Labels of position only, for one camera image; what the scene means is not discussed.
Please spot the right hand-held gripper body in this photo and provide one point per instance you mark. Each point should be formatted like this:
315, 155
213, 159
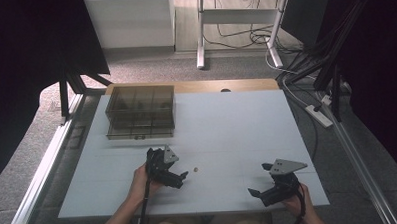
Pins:
283, 167

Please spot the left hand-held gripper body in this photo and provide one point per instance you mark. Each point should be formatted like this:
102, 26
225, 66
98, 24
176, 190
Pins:
161, 165

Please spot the smoky transparent drawer box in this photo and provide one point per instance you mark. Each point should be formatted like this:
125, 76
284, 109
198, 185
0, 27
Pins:
139, 100

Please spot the person's left hand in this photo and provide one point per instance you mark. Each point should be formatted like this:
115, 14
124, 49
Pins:
140, 182

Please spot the person's right hand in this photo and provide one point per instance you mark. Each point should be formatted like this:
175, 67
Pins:
305, 205

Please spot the white board mat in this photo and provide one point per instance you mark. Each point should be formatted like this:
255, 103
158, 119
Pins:
227, 131

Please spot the white power strip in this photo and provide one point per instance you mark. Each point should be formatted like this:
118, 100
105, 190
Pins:
319, 116

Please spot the white plug adapter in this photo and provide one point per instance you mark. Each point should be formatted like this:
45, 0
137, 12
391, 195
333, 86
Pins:
326, 100

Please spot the wooden table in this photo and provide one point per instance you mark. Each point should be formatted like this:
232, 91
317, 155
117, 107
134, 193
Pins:
199, 86

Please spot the white cabinet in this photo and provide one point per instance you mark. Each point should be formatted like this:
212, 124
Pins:
130, 22

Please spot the black curtain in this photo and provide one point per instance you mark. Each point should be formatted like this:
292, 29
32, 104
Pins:
24, 64
385, 68

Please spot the aluminium rail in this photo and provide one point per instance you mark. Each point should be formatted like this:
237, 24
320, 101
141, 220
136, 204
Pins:
42, 174
358, 163

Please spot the white desk frame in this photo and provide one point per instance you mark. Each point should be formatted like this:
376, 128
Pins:
236, 15

